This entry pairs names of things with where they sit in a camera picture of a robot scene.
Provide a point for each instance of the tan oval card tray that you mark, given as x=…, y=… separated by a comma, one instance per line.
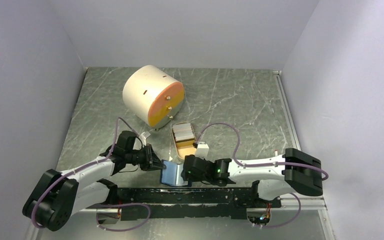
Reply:
x=184, y=148

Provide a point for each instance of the black base frame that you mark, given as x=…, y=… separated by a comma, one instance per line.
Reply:
x=201, y=202

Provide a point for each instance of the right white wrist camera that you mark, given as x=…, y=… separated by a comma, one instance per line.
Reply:
x=201, y=149

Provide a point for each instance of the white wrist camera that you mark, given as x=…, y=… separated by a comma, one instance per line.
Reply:
x=201, y=149
x=144, y=135

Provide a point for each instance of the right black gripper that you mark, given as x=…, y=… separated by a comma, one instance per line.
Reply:
x=187, y=176

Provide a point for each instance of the round white drawer cabinet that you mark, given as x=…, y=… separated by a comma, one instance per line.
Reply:
x=153, y=96

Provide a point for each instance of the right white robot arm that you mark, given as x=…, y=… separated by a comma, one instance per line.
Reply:
x=292, y=172

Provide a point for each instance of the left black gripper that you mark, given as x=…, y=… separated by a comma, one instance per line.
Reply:
x=152, y=162

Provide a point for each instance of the blue leather card holder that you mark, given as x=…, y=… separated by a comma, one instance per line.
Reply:
x=170, y=175

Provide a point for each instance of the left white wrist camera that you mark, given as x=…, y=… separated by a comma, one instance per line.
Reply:
x=144, y=135

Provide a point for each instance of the stack of white cards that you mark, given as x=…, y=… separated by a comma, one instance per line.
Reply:
x=183, y=132

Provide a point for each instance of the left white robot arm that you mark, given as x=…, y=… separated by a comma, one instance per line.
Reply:
x=60, y=194

